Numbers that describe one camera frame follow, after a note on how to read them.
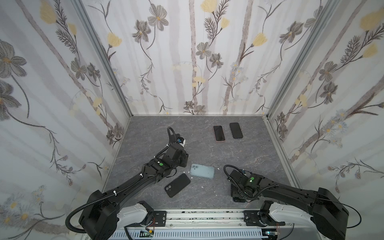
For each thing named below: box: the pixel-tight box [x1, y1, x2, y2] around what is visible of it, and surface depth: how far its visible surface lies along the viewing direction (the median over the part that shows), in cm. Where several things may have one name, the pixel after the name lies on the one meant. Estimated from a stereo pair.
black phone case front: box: [164, 173, 191, 198], surface depth 88 cm
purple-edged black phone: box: [213, 125, 226, 142], surface depth 113 cm
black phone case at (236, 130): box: [229, 122, 243, 139], surface depth 114 cm
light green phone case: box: [190, 163, 215, 179], surface depth 93 cm
